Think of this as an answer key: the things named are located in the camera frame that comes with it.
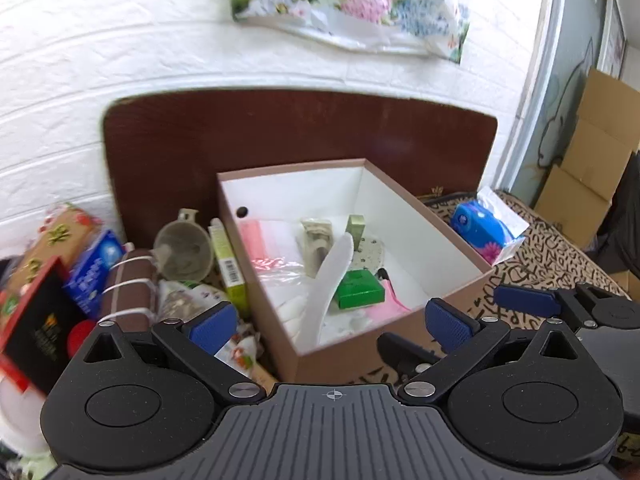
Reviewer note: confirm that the blue tissue pack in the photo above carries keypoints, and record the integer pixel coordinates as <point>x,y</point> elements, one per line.
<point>482,230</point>

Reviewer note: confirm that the brown cardboard box white inside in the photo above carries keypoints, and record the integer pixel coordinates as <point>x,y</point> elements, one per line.
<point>350,260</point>

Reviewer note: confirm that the green box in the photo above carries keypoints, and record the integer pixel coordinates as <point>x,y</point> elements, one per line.
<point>360,290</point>

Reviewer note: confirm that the letter-patterned brown blanket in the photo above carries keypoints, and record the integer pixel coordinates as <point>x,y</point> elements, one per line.
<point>550,260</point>

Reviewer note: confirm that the clear bag with pink stripe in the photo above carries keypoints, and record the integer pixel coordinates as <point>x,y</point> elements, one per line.
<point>272,250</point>

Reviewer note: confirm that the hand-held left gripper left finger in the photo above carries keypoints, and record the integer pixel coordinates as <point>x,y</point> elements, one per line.
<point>214,327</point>

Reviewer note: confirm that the red and black box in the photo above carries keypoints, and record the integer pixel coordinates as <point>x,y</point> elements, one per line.
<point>35,320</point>

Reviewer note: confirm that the white bowl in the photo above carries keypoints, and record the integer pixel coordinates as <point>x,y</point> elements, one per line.
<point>20,420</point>

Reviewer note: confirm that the floral plastic bag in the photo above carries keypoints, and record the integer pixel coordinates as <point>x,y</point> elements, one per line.
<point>360,0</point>

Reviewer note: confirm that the light green carton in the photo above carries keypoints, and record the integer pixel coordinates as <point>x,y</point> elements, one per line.
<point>227,265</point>

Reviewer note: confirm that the pink cloth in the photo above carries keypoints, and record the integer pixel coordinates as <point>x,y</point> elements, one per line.
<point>392,300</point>

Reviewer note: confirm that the small olive box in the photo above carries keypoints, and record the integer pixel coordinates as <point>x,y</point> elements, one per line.
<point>356,232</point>

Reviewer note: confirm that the speckled round disc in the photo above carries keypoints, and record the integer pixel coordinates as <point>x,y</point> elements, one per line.
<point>370,257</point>

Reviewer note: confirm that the glass door with cartoon drawing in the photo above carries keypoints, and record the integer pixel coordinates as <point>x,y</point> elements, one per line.
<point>565,85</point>

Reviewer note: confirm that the folded cardboard boxes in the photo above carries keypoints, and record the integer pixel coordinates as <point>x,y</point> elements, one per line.
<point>585,160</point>

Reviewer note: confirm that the brown pouch with white bands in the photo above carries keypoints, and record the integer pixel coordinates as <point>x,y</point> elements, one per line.
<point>130,285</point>

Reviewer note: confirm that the floral brown gift box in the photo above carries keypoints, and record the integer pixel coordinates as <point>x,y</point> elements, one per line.
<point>55,240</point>

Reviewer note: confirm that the red tape roll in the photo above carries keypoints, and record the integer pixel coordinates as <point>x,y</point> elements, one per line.
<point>80,337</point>

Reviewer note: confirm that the beige plastic holder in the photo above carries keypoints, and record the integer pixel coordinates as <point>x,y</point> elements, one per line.
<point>315,245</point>

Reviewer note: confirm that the dark brown wooden headboard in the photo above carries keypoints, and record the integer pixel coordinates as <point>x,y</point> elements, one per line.
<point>300,130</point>

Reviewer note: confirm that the blue carton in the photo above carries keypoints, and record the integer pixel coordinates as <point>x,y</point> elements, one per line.
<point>92,272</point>

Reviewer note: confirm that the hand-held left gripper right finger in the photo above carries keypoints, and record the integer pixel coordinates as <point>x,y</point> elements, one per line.
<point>447,327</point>

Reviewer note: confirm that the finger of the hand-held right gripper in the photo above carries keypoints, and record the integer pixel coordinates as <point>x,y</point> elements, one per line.
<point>527,300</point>
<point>402,352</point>

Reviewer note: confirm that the clear bag of seeds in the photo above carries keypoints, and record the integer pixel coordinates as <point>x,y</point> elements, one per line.
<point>185,297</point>

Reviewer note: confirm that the dark cloth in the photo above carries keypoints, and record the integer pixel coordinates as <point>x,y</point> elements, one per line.
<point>625,210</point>

